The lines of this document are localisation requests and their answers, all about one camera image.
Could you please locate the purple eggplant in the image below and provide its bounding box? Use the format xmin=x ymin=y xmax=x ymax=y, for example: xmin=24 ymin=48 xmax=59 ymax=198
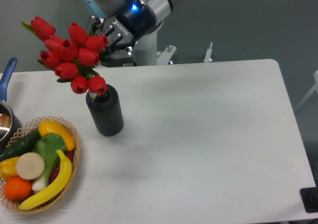
xmin=50 ymin=151 xmax=75 ymax=183

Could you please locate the woven wicker basket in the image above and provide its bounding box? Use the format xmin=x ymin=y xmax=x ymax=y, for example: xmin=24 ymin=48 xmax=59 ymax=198
xmin=0 ymin=116 xmax=80 ymax=215

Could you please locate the black device at table edge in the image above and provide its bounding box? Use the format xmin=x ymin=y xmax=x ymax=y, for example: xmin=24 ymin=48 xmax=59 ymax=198
xmin=300 ymin=187 xmax=318 ymax=213

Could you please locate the green cucumber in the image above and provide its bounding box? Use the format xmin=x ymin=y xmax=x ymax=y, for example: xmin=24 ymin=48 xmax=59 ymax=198
xmin=0 ymin=130 xmax=41 ymax=161

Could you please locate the white chair frame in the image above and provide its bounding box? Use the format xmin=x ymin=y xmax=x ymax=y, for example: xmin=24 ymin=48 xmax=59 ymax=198
xmin=295 ymin=71 xmax=318 ymax=112

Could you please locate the orange fruit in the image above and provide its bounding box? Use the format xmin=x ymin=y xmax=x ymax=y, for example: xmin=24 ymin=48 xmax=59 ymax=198
xmin=4 ymin=176 xmax=32 ymax=201

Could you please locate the dark grey ribbed vase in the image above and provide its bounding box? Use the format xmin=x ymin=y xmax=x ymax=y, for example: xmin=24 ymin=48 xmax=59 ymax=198
xmin=85 ymin=84 xmax=124 ymax=137

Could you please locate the green bok choy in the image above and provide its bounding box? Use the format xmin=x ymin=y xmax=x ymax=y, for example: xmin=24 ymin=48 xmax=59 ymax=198
xmin=32 ymin=133 xmax=66 ymax=193

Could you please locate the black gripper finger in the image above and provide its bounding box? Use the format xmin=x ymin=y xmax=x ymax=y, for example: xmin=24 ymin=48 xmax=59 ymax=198
xmin=98 ymin=46 xmax=135 ymax=67
xmin=85 ymin=14 xmax=106 ymax=36

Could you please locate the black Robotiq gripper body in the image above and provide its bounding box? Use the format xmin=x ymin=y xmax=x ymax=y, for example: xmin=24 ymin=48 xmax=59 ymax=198
xmin=102 ymin=0 xmax=156 ymax=47

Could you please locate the yellow banana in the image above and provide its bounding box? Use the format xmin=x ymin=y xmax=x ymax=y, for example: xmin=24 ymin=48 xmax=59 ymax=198
xmin=19 ymin=149 xmax=73 ymax=211

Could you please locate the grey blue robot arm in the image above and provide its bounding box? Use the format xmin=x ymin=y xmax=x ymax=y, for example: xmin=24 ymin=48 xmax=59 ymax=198
xmin=81 ymin=0 xmax=185 ymax=68

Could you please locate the beige round radish slice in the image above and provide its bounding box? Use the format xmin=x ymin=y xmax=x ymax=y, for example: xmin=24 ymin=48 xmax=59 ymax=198
xmin=15 ymin=152 xmax=45 ymax=180

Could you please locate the red tulip bouquet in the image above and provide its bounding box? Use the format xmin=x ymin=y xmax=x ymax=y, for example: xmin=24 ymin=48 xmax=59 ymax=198
xmin=21 ymin=16 xmax=109 ymax=102

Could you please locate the yellow bell pepper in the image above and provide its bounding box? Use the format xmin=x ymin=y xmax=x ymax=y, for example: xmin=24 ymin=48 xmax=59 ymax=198
xmin=0 ymin=156 xmax=20 ymax=180

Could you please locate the blue handled saucepan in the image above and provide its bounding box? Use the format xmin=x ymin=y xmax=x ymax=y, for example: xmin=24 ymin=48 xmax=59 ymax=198
xmin=0 ymin=57 xmax=21 ymax=154

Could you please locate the yellow squash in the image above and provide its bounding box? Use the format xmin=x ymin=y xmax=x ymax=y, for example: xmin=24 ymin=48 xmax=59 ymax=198
xmin=38 ymin=120 xmax=76 ymax=151

